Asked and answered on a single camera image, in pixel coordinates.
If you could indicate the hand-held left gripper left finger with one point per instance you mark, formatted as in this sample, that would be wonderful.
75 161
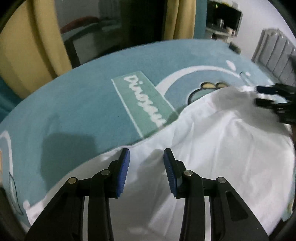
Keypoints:
122 173

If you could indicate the yellow curtain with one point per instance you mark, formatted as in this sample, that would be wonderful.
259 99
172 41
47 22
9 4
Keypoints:
178 18
30 46

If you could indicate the teal printed blanket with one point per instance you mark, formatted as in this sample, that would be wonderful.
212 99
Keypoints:
81 104

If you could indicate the beige desk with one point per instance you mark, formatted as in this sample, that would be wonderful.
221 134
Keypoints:
217 34

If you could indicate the metal cup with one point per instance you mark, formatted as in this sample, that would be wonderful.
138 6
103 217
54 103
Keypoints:
220 23

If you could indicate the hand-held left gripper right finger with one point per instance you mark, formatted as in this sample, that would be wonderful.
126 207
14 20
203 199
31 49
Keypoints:
170 173

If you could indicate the white mug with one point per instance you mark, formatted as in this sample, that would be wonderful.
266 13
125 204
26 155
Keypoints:
229 29

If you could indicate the glass sliding door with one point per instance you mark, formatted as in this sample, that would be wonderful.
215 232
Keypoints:
104 23

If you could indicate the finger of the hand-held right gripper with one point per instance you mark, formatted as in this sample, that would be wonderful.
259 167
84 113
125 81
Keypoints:
262 103
262 89

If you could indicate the small dark toy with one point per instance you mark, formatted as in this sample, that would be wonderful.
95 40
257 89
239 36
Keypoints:
234 47

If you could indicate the teal curtain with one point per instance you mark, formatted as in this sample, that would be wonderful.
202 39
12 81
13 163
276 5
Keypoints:
9 102
200 18

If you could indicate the white zip jacket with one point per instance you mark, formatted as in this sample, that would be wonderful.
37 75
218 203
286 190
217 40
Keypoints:
231 150

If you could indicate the black box television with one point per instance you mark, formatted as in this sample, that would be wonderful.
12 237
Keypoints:
229 14

